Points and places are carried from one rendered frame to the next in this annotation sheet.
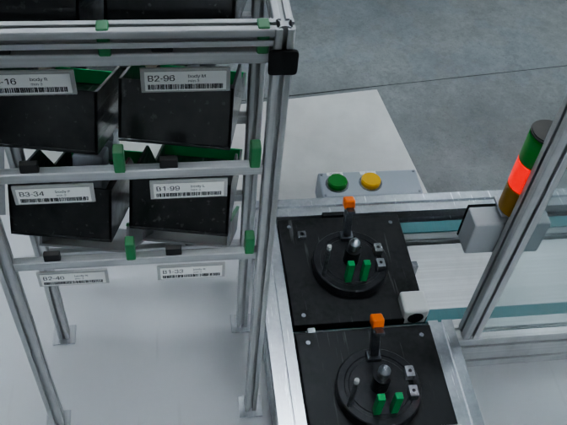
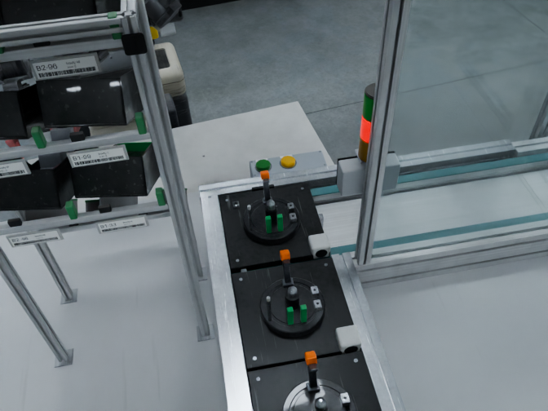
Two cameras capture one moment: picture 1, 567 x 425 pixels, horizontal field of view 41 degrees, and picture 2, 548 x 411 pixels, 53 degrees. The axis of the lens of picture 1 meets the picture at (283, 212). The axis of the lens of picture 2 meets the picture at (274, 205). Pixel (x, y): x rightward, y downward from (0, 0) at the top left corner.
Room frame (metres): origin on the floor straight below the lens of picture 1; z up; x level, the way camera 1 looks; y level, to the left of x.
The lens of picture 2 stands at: (-0.04, -0.20, 2.00)
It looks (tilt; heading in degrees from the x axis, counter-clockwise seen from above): 47 degrees down; 4
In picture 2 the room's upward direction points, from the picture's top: 3 degrees counter-clockwise
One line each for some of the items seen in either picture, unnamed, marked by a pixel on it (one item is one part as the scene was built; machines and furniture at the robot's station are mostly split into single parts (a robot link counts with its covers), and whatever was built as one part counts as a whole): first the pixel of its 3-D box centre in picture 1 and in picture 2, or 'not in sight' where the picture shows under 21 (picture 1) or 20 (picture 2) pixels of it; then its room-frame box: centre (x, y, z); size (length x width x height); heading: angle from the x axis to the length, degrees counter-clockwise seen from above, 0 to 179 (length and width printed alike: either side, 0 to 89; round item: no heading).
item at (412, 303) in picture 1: (412, 307); (319, 246); (0.78, -0.25, 0.97); 0.05 x 0.05 x 0.04; 12
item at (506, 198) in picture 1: (519, 196); (371, 145); (0.78, -0.34, 1.28); 0.05 x 0.05 x 0.05
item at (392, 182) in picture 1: (368, 192); (288, 170); (1.08, -0.17, 0.93); 0.21 x 0.07 x 0.06; 102
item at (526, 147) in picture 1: (542, 147); (377, 104); (0.78, -0.34, 1.38); 0.05 x 0.05 x 0.05
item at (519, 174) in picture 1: (530, 172); (374, 125); (0.78, -0.34, 1.33); 0.05 x 0.05 x 0.05
